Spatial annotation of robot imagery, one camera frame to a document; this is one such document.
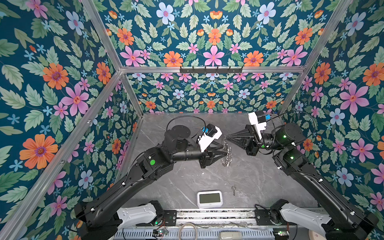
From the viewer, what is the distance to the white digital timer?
0.76m

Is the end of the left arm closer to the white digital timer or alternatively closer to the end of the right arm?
the end of the right arm

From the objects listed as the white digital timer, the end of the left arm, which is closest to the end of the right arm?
the end of the left arm
